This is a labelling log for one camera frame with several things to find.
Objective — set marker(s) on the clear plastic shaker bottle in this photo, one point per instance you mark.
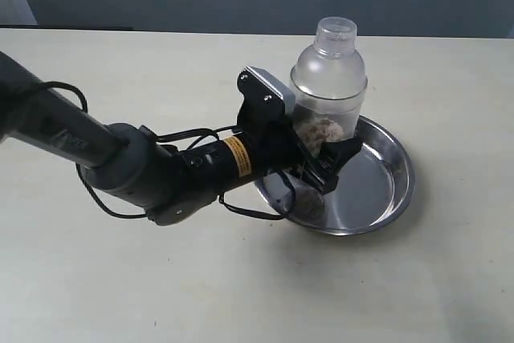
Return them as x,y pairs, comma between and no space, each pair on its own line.
329,82

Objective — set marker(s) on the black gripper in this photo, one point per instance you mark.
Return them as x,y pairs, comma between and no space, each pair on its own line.
311,154

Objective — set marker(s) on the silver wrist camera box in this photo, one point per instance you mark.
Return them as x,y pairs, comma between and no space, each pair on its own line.
265,98

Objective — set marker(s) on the round stainless steel tray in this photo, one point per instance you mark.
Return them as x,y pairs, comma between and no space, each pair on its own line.
374,188

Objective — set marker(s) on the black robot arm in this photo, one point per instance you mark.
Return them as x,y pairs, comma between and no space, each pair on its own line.
172,176

